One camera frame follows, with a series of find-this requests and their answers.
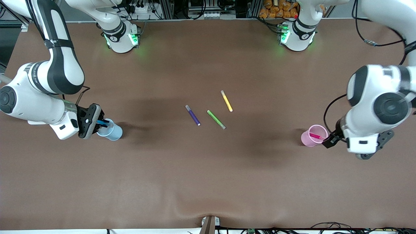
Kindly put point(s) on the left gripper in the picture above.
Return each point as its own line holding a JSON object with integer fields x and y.
{"x": 335, "y": 135}

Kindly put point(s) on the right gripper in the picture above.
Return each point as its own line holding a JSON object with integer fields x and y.
{"x": 100, "y": 116}

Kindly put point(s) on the blue marker pen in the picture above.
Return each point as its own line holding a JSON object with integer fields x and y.
{"x": 103, "y": 123}

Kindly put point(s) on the pink marker pen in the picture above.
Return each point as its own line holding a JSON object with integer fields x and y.
{"x": 314, "y": 135}

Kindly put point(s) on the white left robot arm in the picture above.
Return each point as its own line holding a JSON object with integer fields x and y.
{"x": 367, "y": 84}

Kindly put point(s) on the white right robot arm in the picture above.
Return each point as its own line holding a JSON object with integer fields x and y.
{"x": 58, "y": 71}

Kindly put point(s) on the light blue plastic cup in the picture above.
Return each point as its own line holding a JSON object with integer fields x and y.
{"x": 113, "y": 134}

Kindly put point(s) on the pink plastic cup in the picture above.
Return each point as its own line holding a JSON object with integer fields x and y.
{"x": 307, "y": 139}

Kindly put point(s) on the purple marker pen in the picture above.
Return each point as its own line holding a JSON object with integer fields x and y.
{"x": 193, "y": 116}

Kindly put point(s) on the yellow marker pen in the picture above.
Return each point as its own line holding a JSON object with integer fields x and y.
{"x": 226, "y": 101}

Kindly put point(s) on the green marker pen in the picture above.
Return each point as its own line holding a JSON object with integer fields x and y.
{"x": 215, "y": 118}

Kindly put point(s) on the white power strip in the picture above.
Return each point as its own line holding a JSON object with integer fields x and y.
{"x": 143, "y": 9}

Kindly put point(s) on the orange snack packages pile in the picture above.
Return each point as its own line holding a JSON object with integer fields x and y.
{"x": 276, "y": 11}

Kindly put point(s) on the white terminal block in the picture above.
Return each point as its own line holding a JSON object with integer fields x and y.
{"x": 211, "y": 15}

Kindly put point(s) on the upright aluminium frame post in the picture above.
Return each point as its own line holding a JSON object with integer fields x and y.
{"x": 255, "y": 9}
{"x": 168, "y": 9}

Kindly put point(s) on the grey metal mount bracket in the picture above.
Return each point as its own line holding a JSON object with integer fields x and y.
{"x": 208, "y": 227}

